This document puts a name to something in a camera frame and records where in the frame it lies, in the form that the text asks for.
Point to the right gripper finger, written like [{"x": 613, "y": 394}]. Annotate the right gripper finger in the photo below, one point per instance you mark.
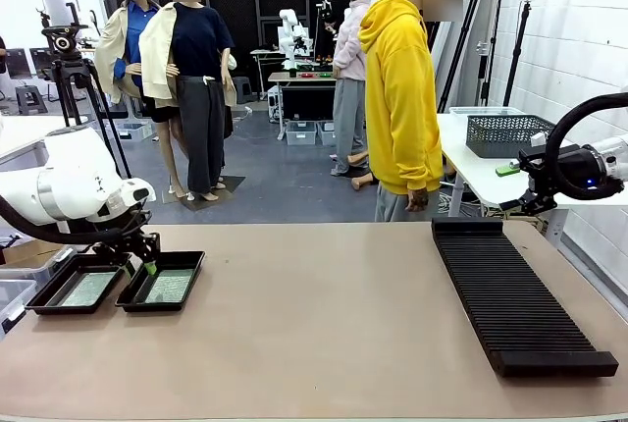
[
  {"x": 507, "y": 170},
  {"x": 537, "y": 203}
]

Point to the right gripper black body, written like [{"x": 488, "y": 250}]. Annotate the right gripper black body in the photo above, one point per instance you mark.
[{"x": 574, "y": 167}]

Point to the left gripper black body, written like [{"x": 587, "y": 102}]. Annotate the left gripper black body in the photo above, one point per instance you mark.
[{"x": 132, "y": 245}]

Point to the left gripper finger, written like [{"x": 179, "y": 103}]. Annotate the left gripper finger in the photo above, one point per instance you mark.
[
  {"x": 151, "y": 265},
  {"x": 129, "y": 269}
]

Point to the green perforated circuit board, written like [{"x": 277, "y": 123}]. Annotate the green perforated circuit board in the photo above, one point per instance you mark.
[
  {"x": 88, "y": 289},
  {"x": 169, "y": 288}
]

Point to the black ESD tray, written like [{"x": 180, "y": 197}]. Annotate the black ESD tray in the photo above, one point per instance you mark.
[
  {"x": 189, "y": 270},
  {"x": 49, "y": 294}
]

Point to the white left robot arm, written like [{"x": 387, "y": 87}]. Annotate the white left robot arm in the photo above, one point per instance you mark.
[{"x": 64, "y": 181}]

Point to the small white background robot arm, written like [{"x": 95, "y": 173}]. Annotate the small white background robot arm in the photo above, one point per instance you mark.
[{"x": 290, "y": 34}]

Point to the person's right forearm yellow sleeve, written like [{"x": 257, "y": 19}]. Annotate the person's right forearm yellow sleeve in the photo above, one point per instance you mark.
[{"x": 417, "y": 167}]

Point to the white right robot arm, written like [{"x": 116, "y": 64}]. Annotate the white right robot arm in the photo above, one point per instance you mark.
[{"x": 615, "y": 152}]

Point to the person's tattooed right hand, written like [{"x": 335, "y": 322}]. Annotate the person's tattooed right hand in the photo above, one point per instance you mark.
[{"x": 417, "y": 200}]

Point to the white side table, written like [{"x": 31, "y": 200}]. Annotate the white side table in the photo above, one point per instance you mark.
[{"x": 476, "y": 176}]

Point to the grey woven plastic basket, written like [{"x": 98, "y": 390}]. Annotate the grey woven plastic basket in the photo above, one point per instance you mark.
[{"x": 500, "y": 136}]

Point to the clear bin holding cardboard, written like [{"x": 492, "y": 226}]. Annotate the clear bin holding cardboard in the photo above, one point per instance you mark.
[{"x": 49, "y": 267}]

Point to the black slotted board rack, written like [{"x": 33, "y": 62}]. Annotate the black slotted board rack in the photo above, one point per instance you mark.
[{"x": 510, "y": 289}]

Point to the brown cardboard box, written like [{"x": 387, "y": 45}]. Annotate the brown cardboard box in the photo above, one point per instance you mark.
[{"x": 29, "y": 252}]

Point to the clear floor bin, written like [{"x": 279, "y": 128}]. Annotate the clear floor bin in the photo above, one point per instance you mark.
[{"x": 135, "y": 132}]

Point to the dark mannequin floor plate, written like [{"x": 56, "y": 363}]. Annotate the dark mannequin floor plate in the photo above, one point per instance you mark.
[{"x": 230, "y": 182}]

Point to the clear bin with black latch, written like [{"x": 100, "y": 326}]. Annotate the clear bin with black latch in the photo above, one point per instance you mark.
[{"x": 12, "y": 301}]

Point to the black light stand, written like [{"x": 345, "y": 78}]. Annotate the black light stand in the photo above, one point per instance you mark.
[{"x": 517, "y": 49}]

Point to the black tall stand poles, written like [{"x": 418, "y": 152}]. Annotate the black tall stand poles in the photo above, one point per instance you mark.
[{"x": 484, "y": 49}]

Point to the person in yellow hoodie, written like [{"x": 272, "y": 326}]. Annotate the person in yellow hoodie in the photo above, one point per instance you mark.
[{"x": 397, "y": 98}]

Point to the black step stool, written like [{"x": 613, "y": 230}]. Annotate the black step stool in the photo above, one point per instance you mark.
[
  {"x": 30, "y": 98},
  {"x": 244, "y": 89}
]

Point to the clear storage bin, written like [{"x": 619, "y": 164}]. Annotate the clear storage bin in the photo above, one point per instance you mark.
[
  {"x": 301, "y": 133},
  {"x": 326, "y": 133}
]

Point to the background table with black panel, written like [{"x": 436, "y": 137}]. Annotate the background table with black panel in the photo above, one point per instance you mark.
[{"x": 309, "y": 103}]

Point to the mannequin blue shirt black hat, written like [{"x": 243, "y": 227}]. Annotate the mannequin blue shirt black hat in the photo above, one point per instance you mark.
[{"x": 132, "y": 34}]

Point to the mannequin navy top grey trousers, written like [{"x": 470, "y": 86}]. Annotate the mannequin navy top grey trousers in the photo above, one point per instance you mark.
[{"x": 196, "y": 39}]

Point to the white framed board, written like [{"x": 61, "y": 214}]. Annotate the white framed board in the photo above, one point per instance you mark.
[{"x": 59, "y": 5}]

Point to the black camera tripod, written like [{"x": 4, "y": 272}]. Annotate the black camera tripod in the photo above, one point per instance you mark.
[{"x": 73, "y": 93}]

